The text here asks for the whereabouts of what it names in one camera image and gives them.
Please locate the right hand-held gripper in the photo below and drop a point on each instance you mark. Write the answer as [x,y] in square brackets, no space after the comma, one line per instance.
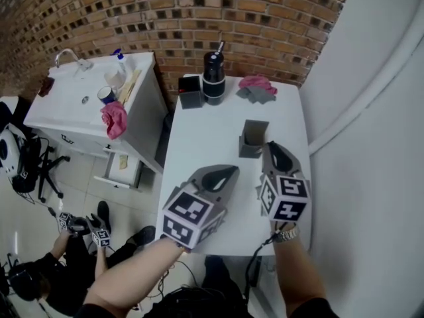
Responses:
[285,199]

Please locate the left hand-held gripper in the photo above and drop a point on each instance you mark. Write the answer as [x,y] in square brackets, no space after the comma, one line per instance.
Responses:
[189,217]

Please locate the grey holder box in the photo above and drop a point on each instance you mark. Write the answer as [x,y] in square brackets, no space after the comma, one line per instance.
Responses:
[248,147]

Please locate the person's right forearm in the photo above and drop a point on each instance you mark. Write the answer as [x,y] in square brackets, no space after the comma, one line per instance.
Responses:
[298,270]

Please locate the person's left forearm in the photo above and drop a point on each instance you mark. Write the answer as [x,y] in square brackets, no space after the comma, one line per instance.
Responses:
[132,277]

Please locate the white folding table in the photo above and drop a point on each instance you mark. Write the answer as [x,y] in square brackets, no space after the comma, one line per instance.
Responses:
[205,137]

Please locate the grey cloth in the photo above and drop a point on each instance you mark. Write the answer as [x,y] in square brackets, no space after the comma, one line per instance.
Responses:
[256,96]

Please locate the silver metal wristwatch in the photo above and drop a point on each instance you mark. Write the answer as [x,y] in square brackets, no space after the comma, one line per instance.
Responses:
[287,234]

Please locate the pink cloth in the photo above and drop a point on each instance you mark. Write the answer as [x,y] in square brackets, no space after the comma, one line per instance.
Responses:
[114,119]
[255,81]

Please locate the dark square container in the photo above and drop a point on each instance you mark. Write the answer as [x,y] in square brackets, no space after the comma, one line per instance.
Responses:
[192,99]

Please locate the person's black clothing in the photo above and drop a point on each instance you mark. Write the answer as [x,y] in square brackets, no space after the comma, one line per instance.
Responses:
[225,277]

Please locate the beige paper piece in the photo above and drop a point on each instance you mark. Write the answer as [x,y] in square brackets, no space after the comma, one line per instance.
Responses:
[123,161]

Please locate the black bottle with white band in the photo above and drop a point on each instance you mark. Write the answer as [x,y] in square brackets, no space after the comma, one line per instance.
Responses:
[213,78]

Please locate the white open drawer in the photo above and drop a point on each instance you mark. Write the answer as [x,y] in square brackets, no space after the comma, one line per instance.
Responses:
[116,174]

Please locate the beige wooden strips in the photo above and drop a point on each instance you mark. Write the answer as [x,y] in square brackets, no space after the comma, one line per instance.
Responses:
[129,86]

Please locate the blue and white mug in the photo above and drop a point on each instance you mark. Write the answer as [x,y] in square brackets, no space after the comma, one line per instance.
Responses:
[106,95]

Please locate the white cup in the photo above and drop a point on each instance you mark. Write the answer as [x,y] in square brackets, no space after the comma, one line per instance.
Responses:
[112,78]

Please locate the white spray bottle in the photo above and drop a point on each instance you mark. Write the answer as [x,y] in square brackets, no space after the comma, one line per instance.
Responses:
[121,63]

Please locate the white sink cabinet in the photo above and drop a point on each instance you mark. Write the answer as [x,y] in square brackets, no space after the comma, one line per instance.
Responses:
[66,104]

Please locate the black office chair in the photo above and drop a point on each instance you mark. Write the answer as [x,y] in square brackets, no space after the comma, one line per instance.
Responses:
[44,167]

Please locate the dark red cloth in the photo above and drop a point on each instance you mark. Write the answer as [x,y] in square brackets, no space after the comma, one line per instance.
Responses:
[46,86]

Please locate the chrome faucet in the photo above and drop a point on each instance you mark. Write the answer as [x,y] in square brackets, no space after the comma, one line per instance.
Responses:
[66,53]

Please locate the white rounded pod device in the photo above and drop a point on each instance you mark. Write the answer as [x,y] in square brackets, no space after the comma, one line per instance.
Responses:
[8,151]

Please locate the white wall pipe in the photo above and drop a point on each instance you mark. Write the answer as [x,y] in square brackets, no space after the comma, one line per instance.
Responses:
[364,98]

